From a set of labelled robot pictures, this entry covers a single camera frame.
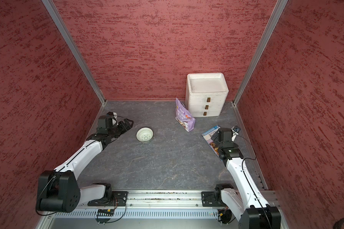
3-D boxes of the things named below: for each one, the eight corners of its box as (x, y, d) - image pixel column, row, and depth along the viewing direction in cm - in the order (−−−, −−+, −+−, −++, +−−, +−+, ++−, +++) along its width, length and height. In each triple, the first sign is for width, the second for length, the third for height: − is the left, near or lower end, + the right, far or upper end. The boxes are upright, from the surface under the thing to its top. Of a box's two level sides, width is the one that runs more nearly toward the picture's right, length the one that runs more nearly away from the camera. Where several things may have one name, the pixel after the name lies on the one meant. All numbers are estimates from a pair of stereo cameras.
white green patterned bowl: (136, 142, 98) (134, 138, 93) (138, 130, 104) (137, 126, 100) (153, 142, 98) (152, 138, 93) (154, 130, 104) (153, 126, 100)
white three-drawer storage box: (186, 119, 112) (189, 93, 90) (185, 98, 127) (187, 72, 106) (220, 119, 112) (231, 94, 91) (215, 98, 127) (223, 72, 106)
